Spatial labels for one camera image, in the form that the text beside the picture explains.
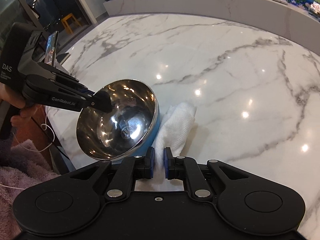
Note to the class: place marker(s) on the stainless steel bowl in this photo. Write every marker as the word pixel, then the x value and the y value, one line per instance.
pixel 120 125

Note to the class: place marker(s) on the yellow stool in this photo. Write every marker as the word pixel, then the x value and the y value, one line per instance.
pixel 71 21

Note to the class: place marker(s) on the white paper towel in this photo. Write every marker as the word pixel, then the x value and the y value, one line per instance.
pixel 177 125

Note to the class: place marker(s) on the person's left hand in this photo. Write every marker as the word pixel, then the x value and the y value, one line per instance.
pixel 12 95

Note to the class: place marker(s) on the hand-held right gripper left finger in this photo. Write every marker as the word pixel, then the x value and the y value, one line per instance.
pixel 150 165

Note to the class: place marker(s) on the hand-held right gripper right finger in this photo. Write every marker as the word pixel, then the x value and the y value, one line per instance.
pixel 168 165

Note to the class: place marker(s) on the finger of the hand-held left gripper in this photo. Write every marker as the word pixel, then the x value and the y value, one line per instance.
pixel 82 89
pixel 102 102

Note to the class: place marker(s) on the black smartphone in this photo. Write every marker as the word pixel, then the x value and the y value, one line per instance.
pixel 51 47

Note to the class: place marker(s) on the pink fuzzy blanket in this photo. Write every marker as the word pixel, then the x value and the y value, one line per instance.
pixel 22 170

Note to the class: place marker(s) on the glass sliding door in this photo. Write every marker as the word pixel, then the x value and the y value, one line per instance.
pixel 25 0

